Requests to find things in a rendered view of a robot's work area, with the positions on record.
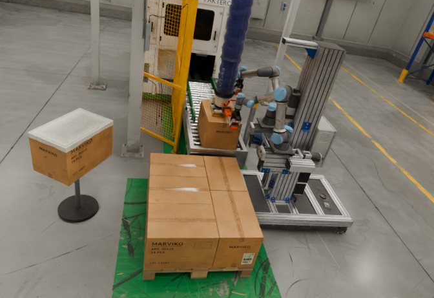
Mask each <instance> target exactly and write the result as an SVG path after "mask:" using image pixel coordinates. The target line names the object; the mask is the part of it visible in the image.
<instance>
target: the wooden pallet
mask: <svg viewBox="0 0 434 298"><path fill-rule="evenodd" d="M144 263H145V250H144ZM144 263H143V281H148V280H154V278H155V273H172V272H190V273H191V279H206V278H207V273H208V271H239V274H240V277H250V276H251V273H252V270H253V268H254V267H239V268H189V269H164V270H144Z"/></svg>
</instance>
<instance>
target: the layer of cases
mask: <svg viewBox="0 0 434 298"><path fill-rule="evenodd" d="M263 239H264V236H263V234H262V231H261V228H260V225H259V223H258V219H257V217H256V214H255V212H254V208H253V205H252V202H251V199H250V197H249V194H248V192H247V188H246V186H245V182H244V180H243V177H242V174H241V171H240V168H239V165H238V162H237V160H236V158H232V157H220V156H196V155H184V154H161V153H151V154H150V164H149V179H148V193H147V221H146V236H145V263H144V270H164V269H189V268H239V267H253V266H254V263H255V261H256V258H257V255H258V252H259V250H260V246H261V245H262V241H263Z"/></svg>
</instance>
